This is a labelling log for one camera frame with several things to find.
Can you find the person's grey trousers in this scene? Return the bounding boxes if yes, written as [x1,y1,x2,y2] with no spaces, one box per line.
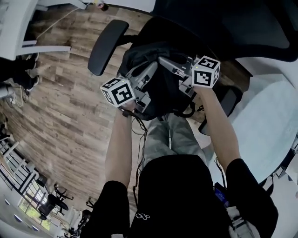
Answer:
[142,113,208,165]

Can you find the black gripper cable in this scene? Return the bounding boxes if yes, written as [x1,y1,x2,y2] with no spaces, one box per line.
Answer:
[121,109,149,205]

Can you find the black bag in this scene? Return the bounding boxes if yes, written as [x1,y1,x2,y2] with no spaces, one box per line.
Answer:
[119,41,198,121]

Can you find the person's left forearm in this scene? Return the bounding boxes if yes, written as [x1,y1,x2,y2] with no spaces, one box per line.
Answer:
[104,103,147,189]

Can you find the person's black t-shirt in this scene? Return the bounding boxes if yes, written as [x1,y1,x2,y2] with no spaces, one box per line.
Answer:
[85,154,279,238]

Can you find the black-framed shelving rack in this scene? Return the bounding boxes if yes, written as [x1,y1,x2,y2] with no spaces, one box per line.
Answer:
[0,137,40,196]

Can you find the black office chair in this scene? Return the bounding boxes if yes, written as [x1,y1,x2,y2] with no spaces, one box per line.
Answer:
[88,0,298,136]

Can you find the small black swivel chair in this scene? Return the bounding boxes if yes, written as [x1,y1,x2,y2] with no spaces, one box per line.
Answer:
[38,183,75,221]

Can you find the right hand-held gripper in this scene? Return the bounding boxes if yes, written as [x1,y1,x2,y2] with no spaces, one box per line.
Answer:
[158,55,221,97]

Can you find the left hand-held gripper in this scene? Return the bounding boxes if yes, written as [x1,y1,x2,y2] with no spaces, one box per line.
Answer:
[100,61,159,114]

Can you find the white round table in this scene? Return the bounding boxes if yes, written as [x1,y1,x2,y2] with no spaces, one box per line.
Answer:
[229,57,298,185]

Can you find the person's light grey shoe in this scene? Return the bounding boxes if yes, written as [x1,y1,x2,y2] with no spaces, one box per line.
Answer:
[227,205,251,238]

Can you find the person's right forearm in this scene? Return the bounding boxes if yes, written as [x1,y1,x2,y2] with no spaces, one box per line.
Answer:
[196,86,242,174]

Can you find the white desk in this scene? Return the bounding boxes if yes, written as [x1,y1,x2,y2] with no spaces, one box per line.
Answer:
[0,0,87,61]

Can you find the blue-lit black device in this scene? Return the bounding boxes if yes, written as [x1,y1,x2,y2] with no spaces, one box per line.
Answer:
[213,182,230,208]

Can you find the white floor cable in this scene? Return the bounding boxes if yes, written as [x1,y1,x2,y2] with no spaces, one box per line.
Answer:
[36,6,81,40]

